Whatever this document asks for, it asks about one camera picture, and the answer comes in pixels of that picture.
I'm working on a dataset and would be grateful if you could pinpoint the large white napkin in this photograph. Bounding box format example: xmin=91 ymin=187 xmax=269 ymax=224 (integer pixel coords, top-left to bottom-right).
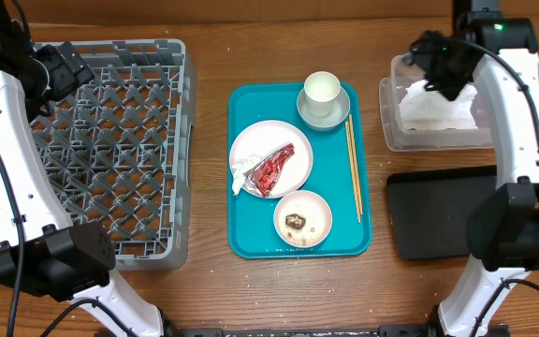
xmin=399 ymin=80 xmax=477 ymax=131

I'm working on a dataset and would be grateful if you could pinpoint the white paper cup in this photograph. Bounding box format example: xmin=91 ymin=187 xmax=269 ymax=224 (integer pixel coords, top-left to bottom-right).
xmin=303 ymin=71 xmax=341 ymax=117

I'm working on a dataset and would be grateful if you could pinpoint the small white tissue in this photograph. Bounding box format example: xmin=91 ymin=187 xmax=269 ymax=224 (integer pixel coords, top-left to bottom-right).
xmin=231 ymin=154 xmax=262 ymax=196

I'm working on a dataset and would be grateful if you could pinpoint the red foil snack wrapper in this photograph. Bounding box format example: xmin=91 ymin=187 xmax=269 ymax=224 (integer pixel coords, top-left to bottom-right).
xmin=244 ymin=143 xmax=295 ymax=198

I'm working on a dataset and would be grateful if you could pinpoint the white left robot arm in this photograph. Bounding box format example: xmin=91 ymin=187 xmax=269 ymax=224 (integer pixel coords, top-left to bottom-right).
xmin=0 ymin=1 xmax=171 ymax=336

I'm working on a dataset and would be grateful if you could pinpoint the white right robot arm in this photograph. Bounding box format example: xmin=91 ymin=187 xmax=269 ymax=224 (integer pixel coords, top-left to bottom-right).
xmin=404 ymin=0 xmax=539 ymax=336

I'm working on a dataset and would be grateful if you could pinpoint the clear plastic waste bin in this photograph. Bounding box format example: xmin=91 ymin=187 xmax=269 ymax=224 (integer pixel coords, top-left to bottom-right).
xmin=379 ymin=50 xmax=539 ymax=153

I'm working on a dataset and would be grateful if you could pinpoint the grey dishwasher rack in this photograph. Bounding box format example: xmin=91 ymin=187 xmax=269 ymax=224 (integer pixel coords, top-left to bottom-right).
xmin=30 ymin=39 xmax=197 ymax=270

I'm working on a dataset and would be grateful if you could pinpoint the grey-green bowl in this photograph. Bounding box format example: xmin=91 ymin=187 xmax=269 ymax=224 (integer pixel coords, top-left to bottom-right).
xmin=297 ymin=87 xmax=351 ymax=131

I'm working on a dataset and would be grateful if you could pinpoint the black rectangular tray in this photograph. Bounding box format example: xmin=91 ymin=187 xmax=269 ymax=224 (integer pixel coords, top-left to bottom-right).
xmin=386 ymin=166 xmax=497 ymax=261

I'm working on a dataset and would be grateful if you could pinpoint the white round plate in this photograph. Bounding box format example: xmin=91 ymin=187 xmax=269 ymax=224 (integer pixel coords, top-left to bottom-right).
xmin=229 ymin=120 xmax=313 ymax=198

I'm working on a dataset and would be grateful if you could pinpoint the pink bowl with leftovers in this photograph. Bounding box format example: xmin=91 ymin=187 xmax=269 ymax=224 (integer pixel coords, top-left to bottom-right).
xmin=273 ymin=190 xmax=333 ymax=248

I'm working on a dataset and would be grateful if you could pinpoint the brown food leftover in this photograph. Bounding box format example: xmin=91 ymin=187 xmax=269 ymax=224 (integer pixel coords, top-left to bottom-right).
xmin=284 ymin=213 xmax=306 ymax=230

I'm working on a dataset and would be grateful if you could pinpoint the teal serving tray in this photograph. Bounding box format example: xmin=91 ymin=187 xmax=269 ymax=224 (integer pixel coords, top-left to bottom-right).
xmin=228 ymin=82 xmax=372 ymax=259

